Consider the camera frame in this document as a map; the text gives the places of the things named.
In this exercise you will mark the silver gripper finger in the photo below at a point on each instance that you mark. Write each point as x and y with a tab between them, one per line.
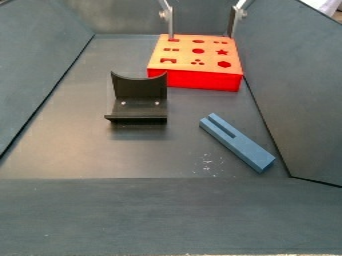
167	15
236	14

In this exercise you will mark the blue slotted double-square block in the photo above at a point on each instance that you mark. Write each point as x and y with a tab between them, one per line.
236	142

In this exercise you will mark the red shape-sorting board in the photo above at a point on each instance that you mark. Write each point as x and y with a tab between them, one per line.
198	61

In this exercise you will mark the black curved holder stand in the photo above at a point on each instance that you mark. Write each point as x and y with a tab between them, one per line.
140	98

